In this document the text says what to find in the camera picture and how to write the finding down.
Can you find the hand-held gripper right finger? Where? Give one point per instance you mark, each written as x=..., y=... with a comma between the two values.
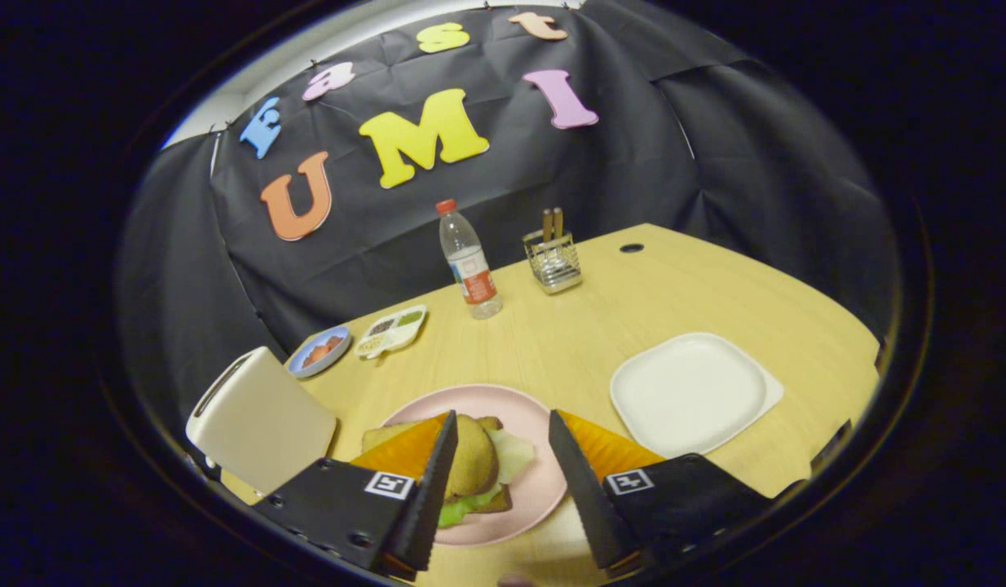
x=589, y=489

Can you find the white divided tray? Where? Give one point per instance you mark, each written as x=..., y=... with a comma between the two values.
x=393, y=336

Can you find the green lettuce leaf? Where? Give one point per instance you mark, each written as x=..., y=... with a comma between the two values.
x=515, y=452

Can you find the pale seeds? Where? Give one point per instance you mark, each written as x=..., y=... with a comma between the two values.
x=371, y=344

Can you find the blue plate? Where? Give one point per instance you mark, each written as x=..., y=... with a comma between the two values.
x=301, y=364

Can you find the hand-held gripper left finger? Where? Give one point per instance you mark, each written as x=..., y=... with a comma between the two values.
x=425, y=497

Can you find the dark seeds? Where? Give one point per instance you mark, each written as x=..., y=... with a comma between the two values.
x=382, y=326

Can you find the green seeds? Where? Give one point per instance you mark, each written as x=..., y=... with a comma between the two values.
x=411, y=317

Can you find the tan bread slice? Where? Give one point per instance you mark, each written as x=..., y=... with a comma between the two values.
x=379, y=434

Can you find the white square plate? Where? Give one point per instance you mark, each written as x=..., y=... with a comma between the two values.
x=686, y=391

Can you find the black backdrop cloth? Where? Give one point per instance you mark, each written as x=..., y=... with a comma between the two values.
x=633, y=147

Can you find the white toaster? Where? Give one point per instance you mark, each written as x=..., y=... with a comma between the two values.
x=258, y=424

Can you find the pink plate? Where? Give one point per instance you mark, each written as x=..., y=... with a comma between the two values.
x=531, y=489

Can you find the clear bottle with red cap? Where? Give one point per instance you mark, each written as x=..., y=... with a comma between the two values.
x=470, y=269

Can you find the reddish meat slice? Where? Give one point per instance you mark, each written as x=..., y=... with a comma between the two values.
x=314, y=357
x=333, y=342

